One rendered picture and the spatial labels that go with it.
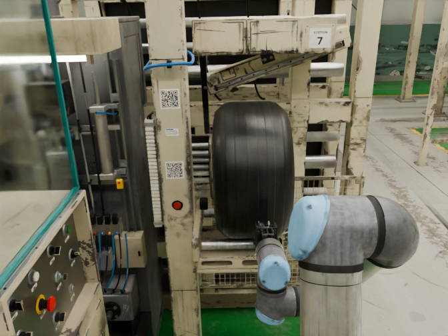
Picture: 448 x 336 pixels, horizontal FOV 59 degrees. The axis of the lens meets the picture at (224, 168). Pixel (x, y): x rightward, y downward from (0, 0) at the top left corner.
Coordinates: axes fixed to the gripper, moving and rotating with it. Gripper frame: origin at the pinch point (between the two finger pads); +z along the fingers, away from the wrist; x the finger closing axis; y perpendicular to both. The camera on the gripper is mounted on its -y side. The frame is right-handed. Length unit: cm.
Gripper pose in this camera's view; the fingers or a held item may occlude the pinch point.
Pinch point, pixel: (263, 231)
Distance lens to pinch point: 151.7
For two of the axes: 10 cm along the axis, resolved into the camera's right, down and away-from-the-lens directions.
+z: 0.0, -2.5, 9.7
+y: -0.2, -9.7, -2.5
